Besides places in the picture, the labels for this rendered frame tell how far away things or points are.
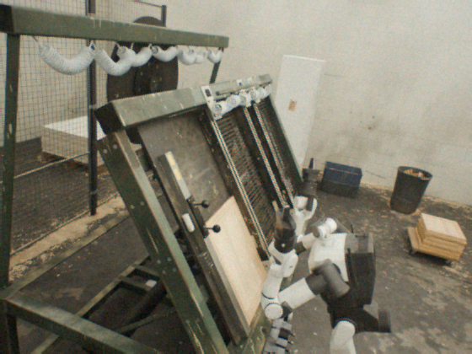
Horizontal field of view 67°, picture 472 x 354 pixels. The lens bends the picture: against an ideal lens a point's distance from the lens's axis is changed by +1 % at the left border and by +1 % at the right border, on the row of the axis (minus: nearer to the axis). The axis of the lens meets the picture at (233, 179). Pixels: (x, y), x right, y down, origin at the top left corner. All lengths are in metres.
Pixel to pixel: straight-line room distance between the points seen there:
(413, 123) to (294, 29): 2.66
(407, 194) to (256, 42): 3.75
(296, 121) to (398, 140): 2.18
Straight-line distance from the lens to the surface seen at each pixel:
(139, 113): 1.43
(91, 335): 2.00
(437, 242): 4.94
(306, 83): 5.51
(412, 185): 6.07
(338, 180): 6.12
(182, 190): 1.58
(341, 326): 1.96
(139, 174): 1.38
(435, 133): 7.08
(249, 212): 2.05
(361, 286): 1.80
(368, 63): 6.84
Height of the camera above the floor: 2.21
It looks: 22 degrees down
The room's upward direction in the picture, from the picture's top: 8 degrees clockwise
